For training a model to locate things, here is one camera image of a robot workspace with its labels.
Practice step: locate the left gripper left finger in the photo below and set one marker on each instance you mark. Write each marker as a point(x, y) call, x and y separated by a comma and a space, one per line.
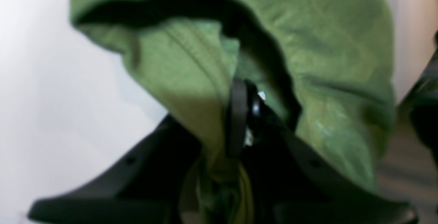
point(142, 187)

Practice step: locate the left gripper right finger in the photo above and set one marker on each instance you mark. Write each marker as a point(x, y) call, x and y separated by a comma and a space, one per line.
point(291, 183)

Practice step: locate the green t-shirt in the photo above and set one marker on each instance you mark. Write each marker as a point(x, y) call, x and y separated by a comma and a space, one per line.
point(324, 65)

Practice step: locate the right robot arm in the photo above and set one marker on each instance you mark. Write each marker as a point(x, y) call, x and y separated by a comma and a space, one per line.
point(423, 112)

